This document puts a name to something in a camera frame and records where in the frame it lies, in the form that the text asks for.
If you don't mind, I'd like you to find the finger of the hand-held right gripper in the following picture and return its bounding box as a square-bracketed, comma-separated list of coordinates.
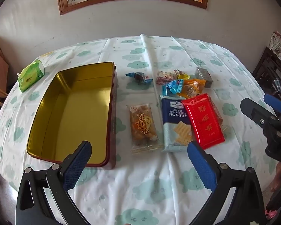
[263, 94, 281, 122]
[240, 98, 280, 133]

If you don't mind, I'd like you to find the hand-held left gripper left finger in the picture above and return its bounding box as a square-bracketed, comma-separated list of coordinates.
[15, 141, 93, 225]

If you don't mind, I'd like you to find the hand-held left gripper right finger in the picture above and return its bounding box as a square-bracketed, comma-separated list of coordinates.
[187, 141, 266, 225]

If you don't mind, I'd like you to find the red snack packet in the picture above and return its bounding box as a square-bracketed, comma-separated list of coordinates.
[181, 93, 225, 150]

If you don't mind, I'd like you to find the navy cracker packet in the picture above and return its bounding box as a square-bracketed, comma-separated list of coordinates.
[160, 95, 195, 152]

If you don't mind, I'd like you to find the dark red gold tin box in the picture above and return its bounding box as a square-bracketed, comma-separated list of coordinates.
[26, 61, 119, 170]

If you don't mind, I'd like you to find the sesame block with red band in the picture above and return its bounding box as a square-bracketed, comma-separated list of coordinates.
[195, 67, 213, 88]

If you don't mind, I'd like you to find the orange snack packet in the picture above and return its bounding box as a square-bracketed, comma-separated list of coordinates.
[178, 78, 206, 99]

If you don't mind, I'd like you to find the clear gold-print pastry packet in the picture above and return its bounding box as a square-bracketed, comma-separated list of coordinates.
[126, 103, 163, 154]

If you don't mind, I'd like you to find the yellow candy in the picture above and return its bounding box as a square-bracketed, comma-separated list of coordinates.
[177, 71, 190, 81]

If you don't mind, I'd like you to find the blue snack packet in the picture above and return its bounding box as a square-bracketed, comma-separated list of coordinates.
[162, 80, 185, 96]

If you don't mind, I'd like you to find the clear pink-print snack packet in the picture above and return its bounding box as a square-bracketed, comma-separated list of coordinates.
[156, 70, 178, 85]

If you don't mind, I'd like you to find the blue dark candy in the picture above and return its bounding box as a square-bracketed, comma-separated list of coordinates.
[125, 71, 153, 85]

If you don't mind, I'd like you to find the dark wooden cabinet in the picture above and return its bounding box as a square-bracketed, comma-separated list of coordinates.
[252, 47, 281, 108]

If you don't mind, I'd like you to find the stack of newspapers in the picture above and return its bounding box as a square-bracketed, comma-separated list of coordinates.
[269, 31, 281, 61]

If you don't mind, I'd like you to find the cloud-printed white tablecloth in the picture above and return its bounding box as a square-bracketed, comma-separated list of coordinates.
[0, 35, 281, 225]

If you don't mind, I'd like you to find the green tissue pack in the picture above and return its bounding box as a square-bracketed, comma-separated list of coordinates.
[17, 60, 45, 92]

